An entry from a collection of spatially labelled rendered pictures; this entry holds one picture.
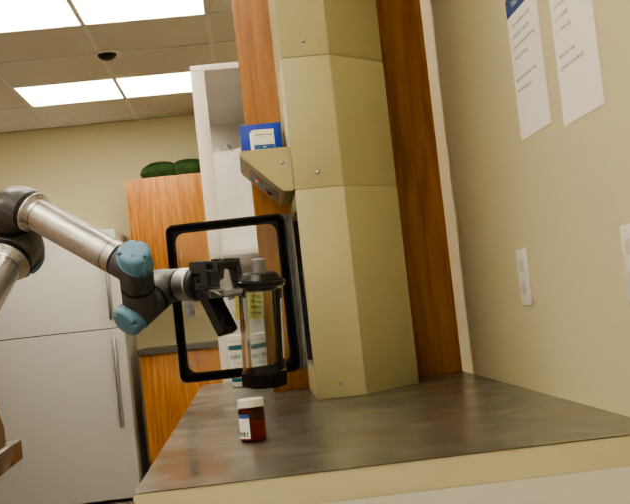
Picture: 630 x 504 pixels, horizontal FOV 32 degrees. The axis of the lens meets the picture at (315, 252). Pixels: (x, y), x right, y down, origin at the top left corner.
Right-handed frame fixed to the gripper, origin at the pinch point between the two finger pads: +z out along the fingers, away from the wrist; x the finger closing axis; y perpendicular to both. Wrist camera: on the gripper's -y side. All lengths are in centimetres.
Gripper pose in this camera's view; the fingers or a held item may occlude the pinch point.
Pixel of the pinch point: (258, 291)
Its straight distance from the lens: 232.3
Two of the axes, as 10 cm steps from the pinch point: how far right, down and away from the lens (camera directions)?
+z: 7.3, -0.5, -6.8
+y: -1.0, -9.9, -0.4
